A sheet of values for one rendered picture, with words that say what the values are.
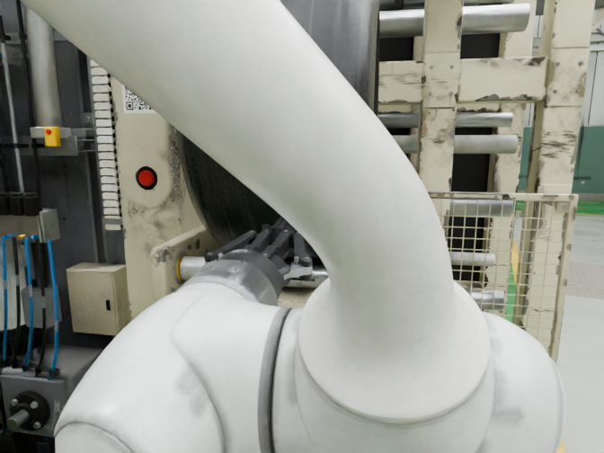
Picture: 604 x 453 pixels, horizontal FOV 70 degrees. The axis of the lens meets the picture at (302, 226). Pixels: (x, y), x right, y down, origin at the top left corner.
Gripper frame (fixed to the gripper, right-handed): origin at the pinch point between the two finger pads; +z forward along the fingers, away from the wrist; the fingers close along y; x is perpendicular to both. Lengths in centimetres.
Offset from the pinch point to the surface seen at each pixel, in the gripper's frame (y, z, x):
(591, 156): -399, 842, 124
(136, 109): 32.7, 20.8, -15.8
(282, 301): 2.3, 7.3, 15.4
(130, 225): 35.8, 18.1, 6.5
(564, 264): -61, 57, 26
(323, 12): -5.1, 6.2, -28.5
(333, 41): -6.6, 4.5, -24.7
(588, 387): -111, 132, 118
